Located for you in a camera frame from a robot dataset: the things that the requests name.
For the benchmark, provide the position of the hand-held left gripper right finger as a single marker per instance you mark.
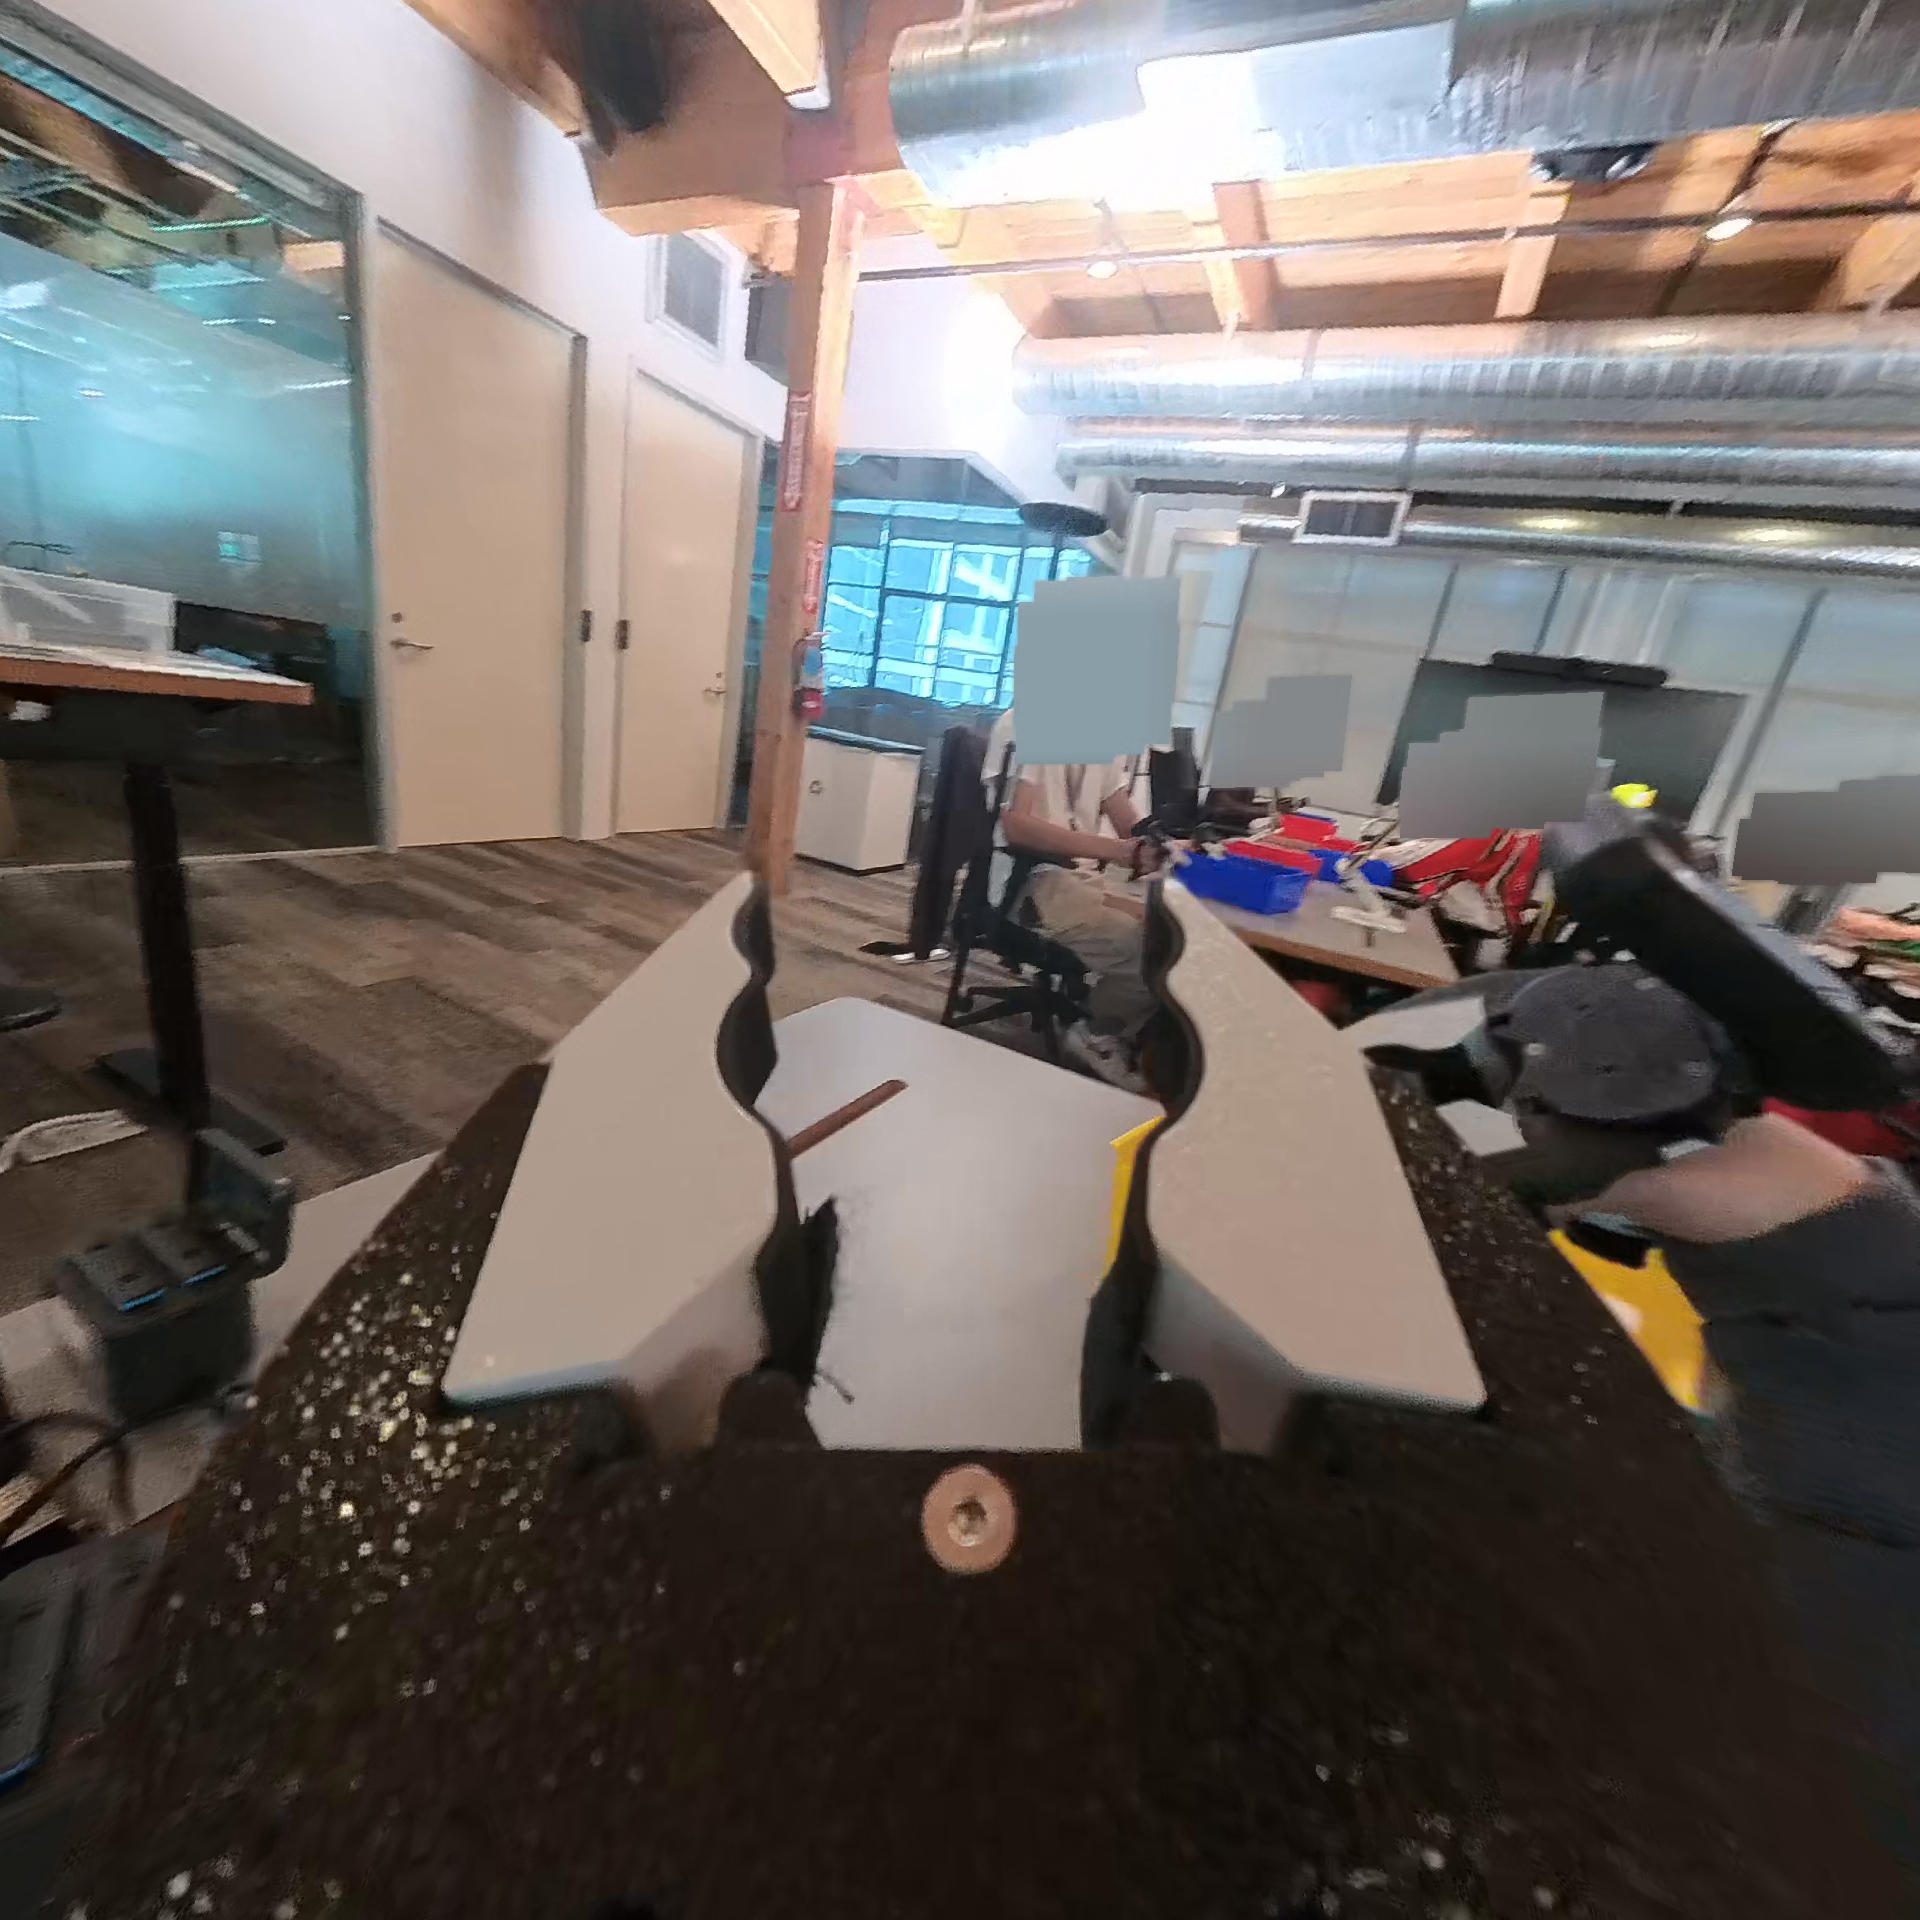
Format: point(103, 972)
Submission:
point(1310, 1213)

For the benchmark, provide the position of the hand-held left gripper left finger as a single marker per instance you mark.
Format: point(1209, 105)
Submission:
point(615, 1197)

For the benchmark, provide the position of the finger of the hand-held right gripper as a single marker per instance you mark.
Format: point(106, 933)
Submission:
point(1430, 1017)
point(1489, 1126)

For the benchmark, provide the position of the person's right forearm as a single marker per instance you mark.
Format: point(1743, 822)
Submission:
point(1813, 1351)

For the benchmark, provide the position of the person's right hand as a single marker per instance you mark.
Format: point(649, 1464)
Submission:
point(1692, 1191)

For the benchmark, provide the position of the brown top table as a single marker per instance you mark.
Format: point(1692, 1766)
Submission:
point(1353, 939)
point(151, 680)

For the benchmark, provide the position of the white screen stand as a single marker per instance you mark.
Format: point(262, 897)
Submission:
point(1373, 905)

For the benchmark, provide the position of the red storage bin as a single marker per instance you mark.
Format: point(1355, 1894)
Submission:
point(1293, 840)

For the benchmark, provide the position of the blue bin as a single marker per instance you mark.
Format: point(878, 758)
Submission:
point(1248, 884)

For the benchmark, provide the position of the yellow bin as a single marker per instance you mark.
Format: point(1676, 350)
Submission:
point(1648, 1309)

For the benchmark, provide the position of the black monitor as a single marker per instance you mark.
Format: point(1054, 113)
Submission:
point(1172, 780)

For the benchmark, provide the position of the white recycling cabinet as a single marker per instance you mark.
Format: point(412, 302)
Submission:
point(856, 794)

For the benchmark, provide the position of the black office chair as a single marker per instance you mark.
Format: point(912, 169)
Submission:
point(961, 874)

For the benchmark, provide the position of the ceiling air vent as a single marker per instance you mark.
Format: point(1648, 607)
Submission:
point(1353, 518)

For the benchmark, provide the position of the red fire extinguisher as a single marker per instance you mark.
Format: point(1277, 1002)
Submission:
point(814, 680)

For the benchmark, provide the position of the white door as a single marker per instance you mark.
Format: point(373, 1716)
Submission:
point(478, 566)
point(683, 602)

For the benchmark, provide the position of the black floor lamp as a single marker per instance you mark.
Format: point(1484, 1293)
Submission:
point(1063, 518)

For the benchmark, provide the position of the large window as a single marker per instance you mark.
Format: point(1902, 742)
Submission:
point(933, 602)

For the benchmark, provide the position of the clear plastic box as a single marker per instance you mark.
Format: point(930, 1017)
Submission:
point(76, 607)

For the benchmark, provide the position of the large black wall screen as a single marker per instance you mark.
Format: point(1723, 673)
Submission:
point(1686, 736)

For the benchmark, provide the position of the silver ceiling duct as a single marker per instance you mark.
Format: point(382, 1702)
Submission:
point(1199, 73)
point(1496, 376)
point(1496, 457)

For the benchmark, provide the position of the wooden post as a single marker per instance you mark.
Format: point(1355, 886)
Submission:
point(803, 602)

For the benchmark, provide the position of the glass wall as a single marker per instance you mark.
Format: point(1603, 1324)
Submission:
point(182, 450)

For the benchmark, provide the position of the wall air vent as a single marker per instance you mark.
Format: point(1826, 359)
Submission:
point(692, 290)

